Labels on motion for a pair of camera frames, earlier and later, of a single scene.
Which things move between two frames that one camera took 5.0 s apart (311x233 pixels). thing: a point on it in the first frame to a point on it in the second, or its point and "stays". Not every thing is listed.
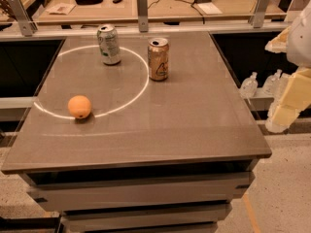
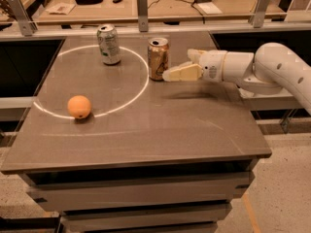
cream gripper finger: x=295 y=95 to x=184 y=73
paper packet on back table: x=60 y=9 stays
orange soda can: x=158 y=58 stays
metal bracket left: x=27 y=25 stays
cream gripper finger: x=278 y=44 to x=194 y=55
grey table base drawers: x=167 y=198 stays
